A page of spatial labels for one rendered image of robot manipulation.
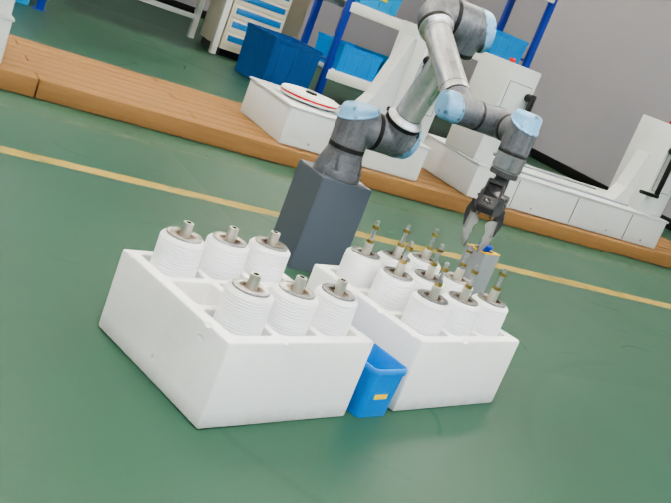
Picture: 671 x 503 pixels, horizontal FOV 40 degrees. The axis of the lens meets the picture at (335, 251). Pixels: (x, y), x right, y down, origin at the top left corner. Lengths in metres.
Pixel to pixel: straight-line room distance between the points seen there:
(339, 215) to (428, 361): 0.81
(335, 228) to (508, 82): 2.30
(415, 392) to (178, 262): 0.63
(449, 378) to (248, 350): 0.66
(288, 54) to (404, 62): 2.20
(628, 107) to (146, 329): 7.34
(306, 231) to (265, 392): 1.05
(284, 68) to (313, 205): 4.09
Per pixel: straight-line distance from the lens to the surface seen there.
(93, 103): 3.91
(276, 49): 6.68
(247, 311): 1.67
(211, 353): 1.66
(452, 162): 5.04
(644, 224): 5.77
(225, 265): 1.91
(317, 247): 2.77
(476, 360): 2.23
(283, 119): 4.29
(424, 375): 2.10
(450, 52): 2.42
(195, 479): 1.56
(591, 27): 9.50
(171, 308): 1.76
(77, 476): 1.48
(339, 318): 1.84
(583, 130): 9.13
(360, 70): 7.38
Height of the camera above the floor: 0.80
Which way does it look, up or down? 15 degrees down
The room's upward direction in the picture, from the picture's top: 21 degrees clockwise
